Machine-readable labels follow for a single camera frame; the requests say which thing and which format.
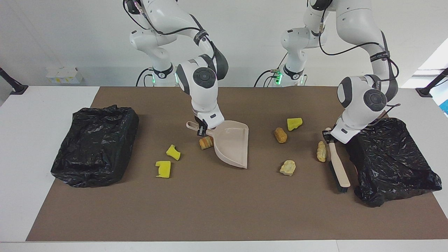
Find ridged pale bread piece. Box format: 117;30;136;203
316;141;327;163

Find beige hand brush black bristles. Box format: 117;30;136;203
324;127;351;194

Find beige plastic dustpan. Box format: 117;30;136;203
186;120;250;169

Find yellow sponge chunk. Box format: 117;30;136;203
287;117;303;132

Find small yellow sponge piece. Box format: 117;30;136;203
166;144;181;161

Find brown bread roll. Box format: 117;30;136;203
274;127;288;144

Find pale bread chunk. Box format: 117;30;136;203
279;160;296;176

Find notched yellow sponge block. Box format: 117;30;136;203
155;160;172;179

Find black bag lined bin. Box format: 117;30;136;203
345;117;442;208
51;104;140;188

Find brown table mat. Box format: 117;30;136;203
26;86;448;242

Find white box stack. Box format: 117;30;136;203
45;66;84;84

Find black base cable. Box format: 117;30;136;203
136;68;175;87
254;54;289;87

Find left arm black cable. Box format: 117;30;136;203
318;0;401;117

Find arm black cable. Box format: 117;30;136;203
122;0;217;60
318;0;401;117

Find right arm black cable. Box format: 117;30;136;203
122;0;217;60

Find black camera stand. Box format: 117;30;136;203
415;68;448;98
0;66;28;96

